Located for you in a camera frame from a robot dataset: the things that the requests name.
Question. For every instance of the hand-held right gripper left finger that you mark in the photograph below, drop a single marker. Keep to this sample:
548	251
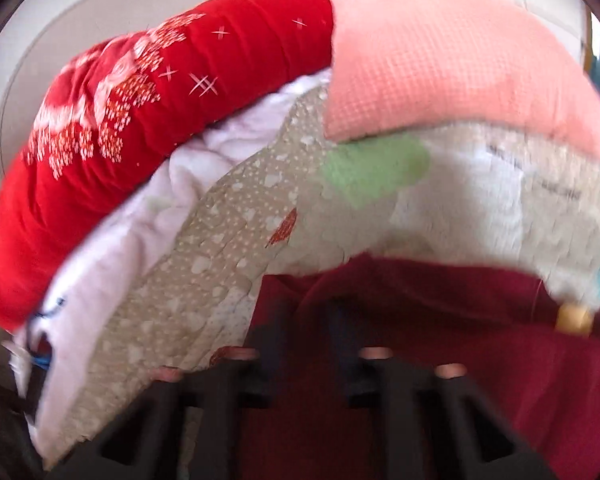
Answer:
215	400

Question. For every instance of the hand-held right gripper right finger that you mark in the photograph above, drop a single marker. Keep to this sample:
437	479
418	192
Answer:
380	390

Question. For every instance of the dark red garment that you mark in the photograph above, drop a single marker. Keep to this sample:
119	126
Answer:
480	360

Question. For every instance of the white fleece blanket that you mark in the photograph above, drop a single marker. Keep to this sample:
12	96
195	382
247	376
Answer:
145	225

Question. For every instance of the patchwork heart print quilt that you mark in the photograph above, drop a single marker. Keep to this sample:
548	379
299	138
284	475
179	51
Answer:
380	200

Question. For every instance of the red floral quilt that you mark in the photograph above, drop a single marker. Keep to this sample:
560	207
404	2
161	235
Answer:
145	125

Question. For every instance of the pink pillow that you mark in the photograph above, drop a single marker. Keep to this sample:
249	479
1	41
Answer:
445	70

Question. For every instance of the round white headboard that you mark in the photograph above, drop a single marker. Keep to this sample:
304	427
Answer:
45	45

